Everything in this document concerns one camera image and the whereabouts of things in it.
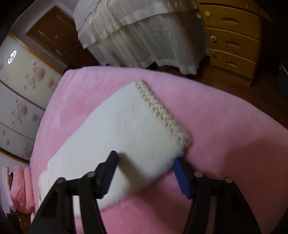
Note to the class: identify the brown wooden door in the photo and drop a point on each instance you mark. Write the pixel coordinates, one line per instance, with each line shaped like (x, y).
(56, 33)

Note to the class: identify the floral sliding-door wardrobe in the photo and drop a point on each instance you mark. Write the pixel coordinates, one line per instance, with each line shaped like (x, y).
(20, 94)

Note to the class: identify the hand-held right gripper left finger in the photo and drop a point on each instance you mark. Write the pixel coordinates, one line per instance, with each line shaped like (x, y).
(109, 174)

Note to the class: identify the pink pillow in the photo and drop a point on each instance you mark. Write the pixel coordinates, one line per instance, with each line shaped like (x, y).
(20, 186)

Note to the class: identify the pink fleece bed blanket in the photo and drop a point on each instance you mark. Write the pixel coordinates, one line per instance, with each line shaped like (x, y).
(225, 135)

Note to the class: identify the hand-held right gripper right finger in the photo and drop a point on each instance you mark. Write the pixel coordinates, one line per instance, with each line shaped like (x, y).
(181, 177)

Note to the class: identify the wooden chest of drawers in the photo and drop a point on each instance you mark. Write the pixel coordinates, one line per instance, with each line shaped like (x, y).
(234, 38)

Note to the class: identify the white fluffy garment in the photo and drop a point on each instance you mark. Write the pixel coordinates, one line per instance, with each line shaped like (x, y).
(126, 126)

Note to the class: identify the white lace curtain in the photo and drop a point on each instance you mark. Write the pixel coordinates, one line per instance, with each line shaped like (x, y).
(139, 38)

